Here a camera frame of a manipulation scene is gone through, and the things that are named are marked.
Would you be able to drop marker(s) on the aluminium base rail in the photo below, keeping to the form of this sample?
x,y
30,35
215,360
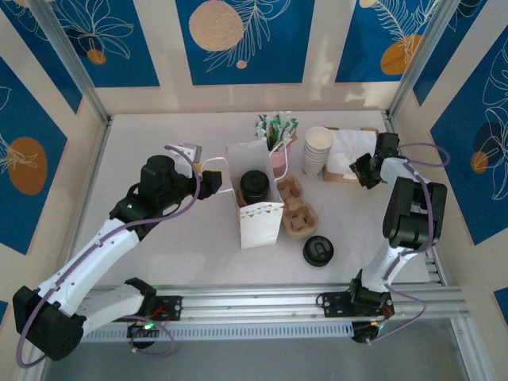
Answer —
x,y
258,303

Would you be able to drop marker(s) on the brown cardboard cup carrier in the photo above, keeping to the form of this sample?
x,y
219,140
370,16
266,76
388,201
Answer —
x,y
297,218

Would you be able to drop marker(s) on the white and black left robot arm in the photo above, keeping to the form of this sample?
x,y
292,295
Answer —
x,y
91,254

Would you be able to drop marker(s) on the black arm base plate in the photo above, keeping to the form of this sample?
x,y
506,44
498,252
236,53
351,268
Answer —
x,y
333,305
172,307

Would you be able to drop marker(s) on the aluminium table side rail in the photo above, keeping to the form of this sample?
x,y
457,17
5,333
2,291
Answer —
x,y
104,127
434,266

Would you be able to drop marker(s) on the green white wrapped straw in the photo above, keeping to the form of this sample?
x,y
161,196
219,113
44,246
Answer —
x,y
262,127
291,129
283,127
274,129

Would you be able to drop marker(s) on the brown cardboard napkin tray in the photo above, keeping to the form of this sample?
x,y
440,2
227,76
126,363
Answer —
x,y
337,178

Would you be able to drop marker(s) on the white paper gift bag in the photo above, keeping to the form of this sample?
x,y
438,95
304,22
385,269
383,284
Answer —
x,y
260,226

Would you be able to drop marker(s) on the aluminium frame post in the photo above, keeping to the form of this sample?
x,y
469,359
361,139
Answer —
x,y
420,59
67,59

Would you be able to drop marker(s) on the black control board green light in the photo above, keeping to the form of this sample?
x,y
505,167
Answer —
x,y
367,333
145,327

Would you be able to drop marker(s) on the white paper cup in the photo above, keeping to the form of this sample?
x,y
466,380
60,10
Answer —
x,y
314,159
315,155
314,163
319,137
313,170

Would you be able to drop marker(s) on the pink straw holder cup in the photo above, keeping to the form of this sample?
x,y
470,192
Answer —
x,y
282,158

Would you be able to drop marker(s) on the white paper napkin stack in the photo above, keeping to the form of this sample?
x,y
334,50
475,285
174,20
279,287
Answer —
x,y
349,143

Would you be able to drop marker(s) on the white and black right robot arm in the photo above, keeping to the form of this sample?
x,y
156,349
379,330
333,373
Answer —
x,y
412,214

